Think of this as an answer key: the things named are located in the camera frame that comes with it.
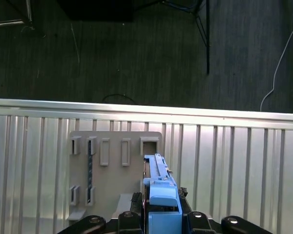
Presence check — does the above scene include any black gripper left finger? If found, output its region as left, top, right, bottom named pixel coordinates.
left=56, top=192, right=144, bottom=234

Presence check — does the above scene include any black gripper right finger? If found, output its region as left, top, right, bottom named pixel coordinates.
left=177, top=187, right=272, bottom=234

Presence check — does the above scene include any hard disk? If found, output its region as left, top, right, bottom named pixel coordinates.
left=139, top=153, right=184, bottom=234

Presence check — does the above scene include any grey parts rack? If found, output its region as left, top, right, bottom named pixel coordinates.
left=67, top=131, right=164, bottom=221

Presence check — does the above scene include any RAM stick on rack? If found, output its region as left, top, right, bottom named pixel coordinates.
left=86, top=140, right=93, bottom=205

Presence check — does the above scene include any white floor cable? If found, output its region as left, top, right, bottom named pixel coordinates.
left=260, top=0, right=293, bottom=112

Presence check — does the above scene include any silver metal frame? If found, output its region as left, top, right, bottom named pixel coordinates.
left=0, top=0, right=33, bottom=27

